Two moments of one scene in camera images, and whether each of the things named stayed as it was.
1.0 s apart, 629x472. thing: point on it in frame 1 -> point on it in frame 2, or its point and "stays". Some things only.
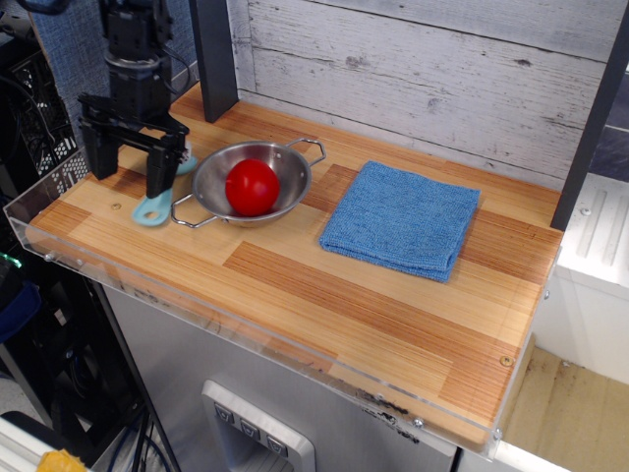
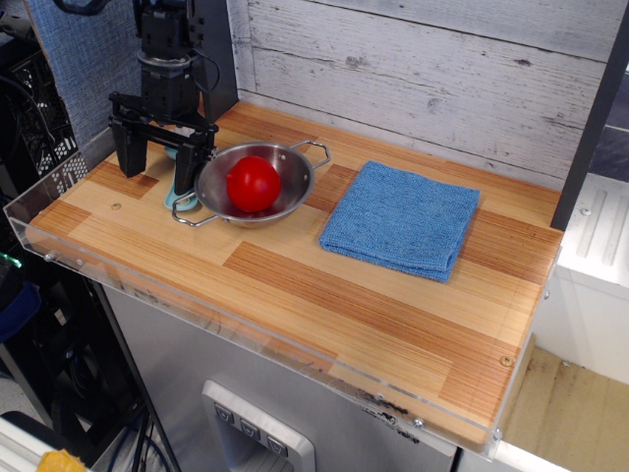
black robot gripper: [139, 105] -> [170, 110]
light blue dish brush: [155, 209] -> [177, 201]
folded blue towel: [401, 219] stays
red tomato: [253, 187] stays
